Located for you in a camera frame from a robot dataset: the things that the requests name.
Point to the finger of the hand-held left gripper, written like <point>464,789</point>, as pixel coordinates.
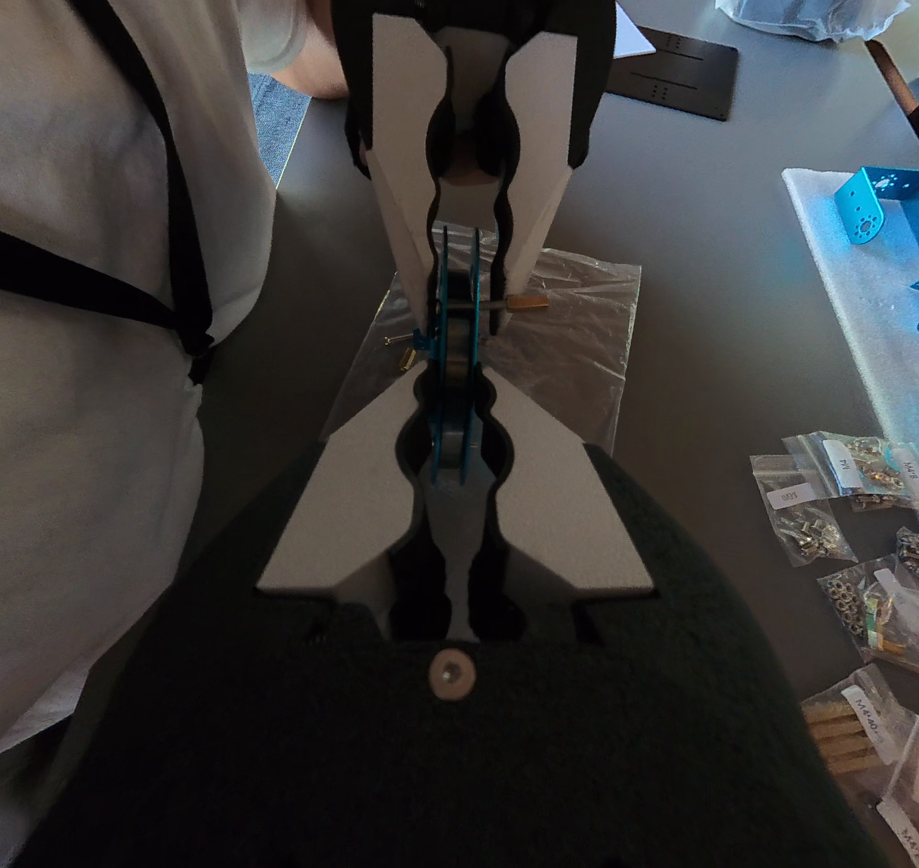
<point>402,129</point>
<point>542,129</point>

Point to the person's left hand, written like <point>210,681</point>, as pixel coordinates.
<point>468,164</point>

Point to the grey desk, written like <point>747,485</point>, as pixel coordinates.
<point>682,251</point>

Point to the pile of small hardware bags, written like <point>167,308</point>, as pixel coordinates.
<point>804,516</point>

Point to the white foam sheet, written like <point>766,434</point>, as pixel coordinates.
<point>847,294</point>

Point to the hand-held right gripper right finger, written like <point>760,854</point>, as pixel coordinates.
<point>560,523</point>

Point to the clear plastic bag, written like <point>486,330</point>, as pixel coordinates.
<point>567,337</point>

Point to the white paper sheet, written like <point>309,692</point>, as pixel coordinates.
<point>632,39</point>

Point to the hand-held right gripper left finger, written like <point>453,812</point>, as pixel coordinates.
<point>344,523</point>

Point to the blue metal u bracket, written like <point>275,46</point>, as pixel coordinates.
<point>872,208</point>

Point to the blue round turntable assembly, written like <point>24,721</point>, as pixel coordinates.
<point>456,351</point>

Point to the black metal plate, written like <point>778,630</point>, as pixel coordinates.
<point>675,71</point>

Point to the person's left forearm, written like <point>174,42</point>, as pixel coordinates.
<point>327,57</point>

